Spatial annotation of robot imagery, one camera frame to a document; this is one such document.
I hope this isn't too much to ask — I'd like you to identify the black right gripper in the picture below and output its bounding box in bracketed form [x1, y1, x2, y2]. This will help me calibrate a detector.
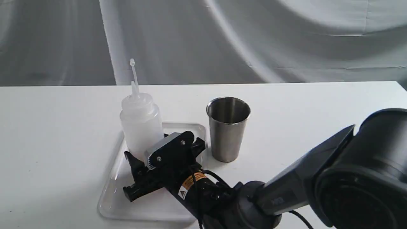
[123, 131, 206, 202]

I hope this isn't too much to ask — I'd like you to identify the translucent plastic squeeze bottle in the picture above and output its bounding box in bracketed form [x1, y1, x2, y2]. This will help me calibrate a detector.
[120, 59, 164, 162]

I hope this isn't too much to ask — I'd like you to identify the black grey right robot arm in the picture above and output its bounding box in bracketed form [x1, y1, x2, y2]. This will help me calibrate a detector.
[123, 108, 407, 229]

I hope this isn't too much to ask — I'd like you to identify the stainless steel cup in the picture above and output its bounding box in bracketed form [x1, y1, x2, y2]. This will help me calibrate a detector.
[205, 97, 251, 163]

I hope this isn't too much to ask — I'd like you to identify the white plastic tray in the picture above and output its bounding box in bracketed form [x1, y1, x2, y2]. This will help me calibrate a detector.
[99, 123, 212, 223]

